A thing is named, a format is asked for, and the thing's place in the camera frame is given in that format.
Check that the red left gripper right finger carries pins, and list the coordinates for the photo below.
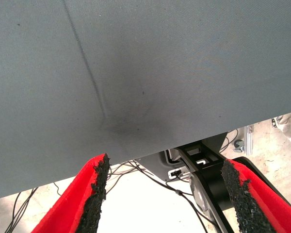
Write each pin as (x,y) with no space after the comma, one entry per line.
(262,208)

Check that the aluminium profile leg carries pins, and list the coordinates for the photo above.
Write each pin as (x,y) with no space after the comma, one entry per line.
(249,140)

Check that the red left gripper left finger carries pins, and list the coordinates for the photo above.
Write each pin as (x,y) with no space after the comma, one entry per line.
(68,206)

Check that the small grey caster wheel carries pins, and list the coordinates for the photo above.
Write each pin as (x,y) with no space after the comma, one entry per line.
(238,145)

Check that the dark grey table cloth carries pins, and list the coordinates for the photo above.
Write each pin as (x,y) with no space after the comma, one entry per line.
(160,60)

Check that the grey plastic box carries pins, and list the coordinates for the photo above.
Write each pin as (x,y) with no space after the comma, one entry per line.
(157,165)

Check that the round grey wheel disc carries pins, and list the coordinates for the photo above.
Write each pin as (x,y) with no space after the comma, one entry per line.
(199,194)

